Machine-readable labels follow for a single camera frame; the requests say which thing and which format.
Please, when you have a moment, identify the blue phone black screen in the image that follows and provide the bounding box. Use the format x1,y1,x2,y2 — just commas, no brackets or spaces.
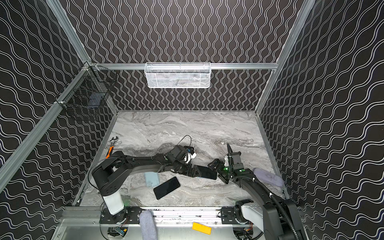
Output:
196,166,217,180

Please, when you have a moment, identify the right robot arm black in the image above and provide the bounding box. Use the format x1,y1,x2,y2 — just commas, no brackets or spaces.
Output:
208,152,306,240

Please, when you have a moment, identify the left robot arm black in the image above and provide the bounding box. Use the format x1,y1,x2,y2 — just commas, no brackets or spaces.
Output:
91,145,204,216

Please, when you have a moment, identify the black phone on table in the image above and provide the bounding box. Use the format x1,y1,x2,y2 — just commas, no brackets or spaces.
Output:
154,177,181,200

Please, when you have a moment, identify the light blue phone case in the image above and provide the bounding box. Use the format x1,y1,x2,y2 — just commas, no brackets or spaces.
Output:
145,172,160,188

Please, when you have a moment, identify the purple grey cloth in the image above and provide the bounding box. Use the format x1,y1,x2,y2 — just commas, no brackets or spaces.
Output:
253,168,284,188

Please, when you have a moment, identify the yellow card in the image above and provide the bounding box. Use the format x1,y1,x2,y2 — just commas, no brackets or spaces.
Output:
192,223,212,235

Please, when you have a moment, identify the orange adjustable wrench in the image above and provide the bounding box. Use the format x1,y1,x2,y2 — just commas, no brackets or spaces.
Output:
106,136,119,159

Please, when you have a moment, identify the white mesh basket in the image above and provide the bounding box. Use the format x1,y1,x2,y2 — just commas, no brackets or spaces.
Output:
144,62,212,89

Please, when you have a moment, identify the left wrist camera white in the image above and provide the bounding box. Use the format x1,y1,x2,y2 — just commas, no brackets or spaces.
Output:
183,146,197,164

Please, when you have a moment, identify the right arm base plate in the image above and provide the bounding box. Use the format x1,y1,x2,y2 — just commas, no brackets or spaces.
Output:
217,207,250,225

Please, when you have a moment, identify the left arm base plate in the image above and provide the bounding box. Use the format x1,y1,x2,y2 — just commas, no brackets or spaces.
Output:
100,207,143,225

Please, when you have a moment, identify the black wire basket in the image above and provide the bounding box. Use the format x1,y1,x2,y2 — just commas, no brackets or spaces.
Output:
58,65,118,121

